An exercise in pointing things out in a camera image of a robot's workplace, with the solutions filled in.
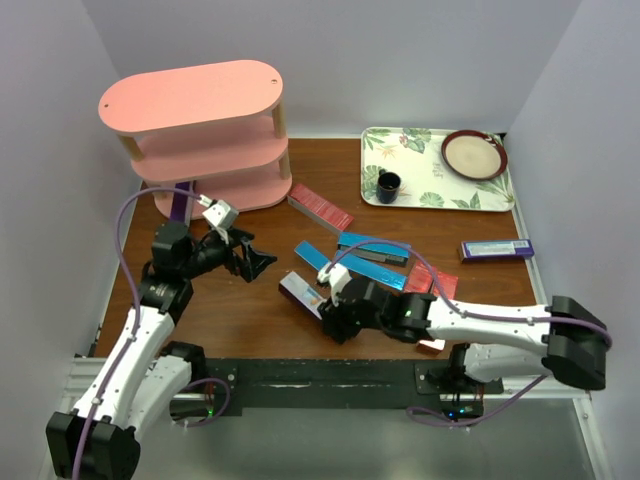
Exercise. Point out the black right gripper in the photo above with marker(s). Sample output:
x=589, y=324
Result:
x=334, y=322

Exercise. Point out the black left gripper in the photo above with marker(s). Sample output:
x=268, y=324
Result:
x=251, y=263

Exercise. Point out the silver purple toothpaste box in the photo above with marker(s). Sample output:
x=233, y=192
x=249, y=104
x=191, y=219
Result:
x=300, y=292

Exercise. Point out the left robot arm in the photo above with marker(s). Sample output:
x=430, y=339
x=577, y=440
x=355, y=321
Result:
x=100, y=437

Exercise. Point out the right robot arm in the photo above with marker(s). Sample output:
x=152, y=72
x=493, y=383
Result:
x=561, y=340

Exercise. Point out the red toothpaste box near shelf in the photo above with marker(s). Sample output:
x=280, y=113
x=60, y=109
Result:
x=319, y=209

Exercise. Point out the pink three-tier shelf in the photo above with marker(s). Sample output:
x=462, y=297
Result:
x=220, y=125

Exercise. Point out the blue toothpaste box middle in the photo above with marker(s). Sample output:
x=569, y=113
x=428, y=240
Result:
x=383, y=275

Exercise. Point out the blue toothpaste box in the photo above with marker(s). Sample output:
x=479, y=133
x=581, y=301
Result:
x=383, y=275
x=311, y=255
x=375, y=249

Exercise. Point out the blue toothpaste box front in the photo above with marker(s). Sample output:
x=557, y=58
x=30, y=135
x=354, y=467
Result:
x=311, y=255

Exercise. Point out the blue toothpaste box rear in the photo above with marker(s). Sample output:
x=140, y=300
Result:
x=375, y=249

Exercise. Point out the red toothpaste box left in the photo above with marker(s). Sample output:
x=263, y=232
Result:
x=420, y=279

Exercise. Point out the red toothpaste box right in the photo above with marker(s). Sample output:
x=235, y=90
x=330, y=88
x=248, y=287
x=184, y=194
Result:
x=449, y=284

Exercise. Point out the black base mat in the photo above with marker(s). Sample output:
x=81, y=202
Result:
x=328, y=384

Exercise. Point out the dark blue mug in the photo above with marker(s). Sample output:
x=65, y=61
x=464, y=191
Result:
x=387, y=187

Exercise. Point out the floral serving tray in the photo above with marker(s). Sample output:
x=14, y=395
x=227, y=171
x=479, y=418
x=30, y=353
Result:
x=414, y=154

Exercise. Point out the red rimmed beige plate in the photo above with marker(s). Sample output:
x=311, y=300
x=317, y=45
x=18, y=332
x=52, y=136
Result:
x=474, y=155

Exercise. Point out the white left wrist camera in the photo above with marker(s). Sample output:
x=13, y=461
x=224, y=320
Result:
x=220, y=215

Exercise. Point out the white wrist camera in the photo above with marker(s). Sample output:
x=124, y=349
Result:
x=334, y=276
x=220, y=215

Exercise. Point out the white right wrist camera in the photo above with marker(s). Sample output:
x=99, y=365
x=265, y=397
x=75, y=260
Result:
x=334, y=276

